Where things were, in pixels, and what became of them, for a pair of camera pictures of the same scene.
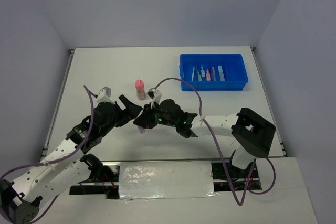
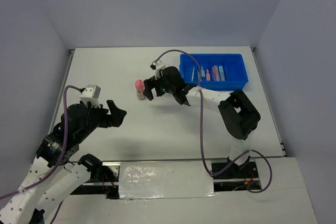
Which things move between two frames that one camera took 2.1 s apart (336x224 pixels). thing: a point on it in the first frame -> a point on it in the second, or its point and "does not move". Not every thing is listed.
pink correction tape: x=208 y=75 does not move
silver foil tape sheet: x=166 y=180 does not move
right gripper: x=146 y=119 -> x=151 y=83
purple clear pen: x=192 y=74 does not move
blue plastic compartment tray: x=213 y=72 does not move
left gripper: x=131 y=111 -> x=117 y=115
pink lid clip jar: x=140 y=93 does not move
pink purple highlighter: x=142 y=130 -> x=217 y=75
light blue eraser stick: x=222 y=77 does not move
